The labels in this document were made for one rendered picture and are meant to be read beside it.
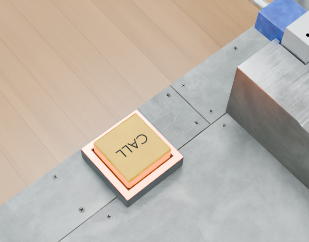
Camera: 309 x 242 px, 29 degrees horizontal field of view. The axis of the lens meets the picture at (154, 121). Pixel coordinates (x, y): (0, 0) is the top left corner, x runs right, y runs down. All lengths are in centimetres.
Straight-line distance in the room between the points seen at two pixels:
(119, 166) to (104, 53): 18
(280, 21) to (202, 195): 20
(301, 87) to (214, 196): 15
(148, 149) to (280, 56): 17
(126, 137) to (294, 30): 21
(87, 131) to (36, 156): 6
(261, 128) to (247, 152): 3
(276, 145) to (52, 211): 25
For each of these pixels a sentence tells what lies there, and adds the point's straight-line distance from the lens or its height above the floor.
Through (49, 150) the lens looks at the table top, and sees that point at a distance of 68.
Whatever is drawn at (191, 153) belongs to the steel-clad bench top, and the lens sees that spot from 68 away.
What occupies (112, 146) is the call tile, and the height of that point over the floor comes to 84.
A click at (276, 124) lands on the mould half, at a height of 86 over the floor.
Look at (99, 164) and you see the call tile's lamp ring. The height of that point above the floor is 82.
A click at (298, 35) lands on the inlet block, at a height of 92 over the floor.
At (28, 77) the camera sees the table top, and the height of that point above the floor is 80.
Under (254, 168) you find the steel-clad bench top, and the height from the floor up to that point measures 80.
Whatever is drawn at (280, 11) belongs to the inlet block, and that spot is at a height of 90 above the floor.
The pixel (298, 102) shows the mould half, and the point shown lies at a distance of 62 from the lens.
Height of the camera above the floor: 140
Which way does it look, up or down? 59 degrees down
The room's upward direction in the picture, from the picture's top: 4 degrees clockwise
